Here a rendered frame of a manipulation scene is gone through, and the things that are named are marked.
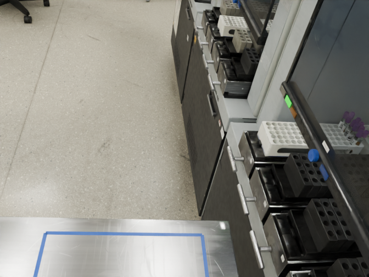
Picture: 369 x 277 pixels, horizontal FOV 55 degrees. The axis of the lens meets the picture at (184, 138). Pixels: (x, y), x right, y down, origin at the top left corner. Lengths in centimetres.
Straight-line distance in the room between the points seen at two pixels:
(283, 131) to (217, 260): 46
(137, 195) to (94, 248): 112
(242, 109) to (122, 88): 139
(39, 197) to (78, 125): 56
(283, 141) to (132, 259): 54
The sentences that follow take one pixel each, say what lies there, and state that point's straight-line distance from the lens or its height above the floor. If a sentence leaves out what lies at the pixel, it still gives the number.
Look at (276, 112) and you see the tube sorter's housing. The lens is 113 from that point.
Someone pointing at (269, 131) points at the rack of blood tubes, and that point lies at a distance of 107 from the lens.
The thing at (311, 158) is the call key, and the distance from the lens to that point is 86.
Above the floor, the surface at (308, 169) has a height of 88.
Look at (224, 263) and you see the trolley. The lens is 81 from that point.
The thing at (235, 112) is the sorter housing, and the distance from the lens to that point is 130.
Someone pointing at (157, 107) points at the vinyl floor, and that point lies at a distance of 243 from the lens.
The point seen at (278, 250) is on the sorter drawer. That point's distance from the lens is 91.
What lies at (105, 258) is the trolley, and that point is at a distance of 79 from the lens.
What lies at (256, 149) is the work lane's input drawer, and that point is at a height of 82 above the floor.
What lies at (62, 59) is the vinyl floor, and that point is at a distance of 288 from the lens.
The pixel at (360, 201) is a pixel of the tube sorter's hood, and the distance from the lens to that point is 76.
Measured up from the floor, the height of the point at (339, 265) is 88.
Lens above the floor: 152
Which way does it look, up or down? 43 degrees down
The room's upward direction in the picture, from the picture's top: 11 degrees clockwise
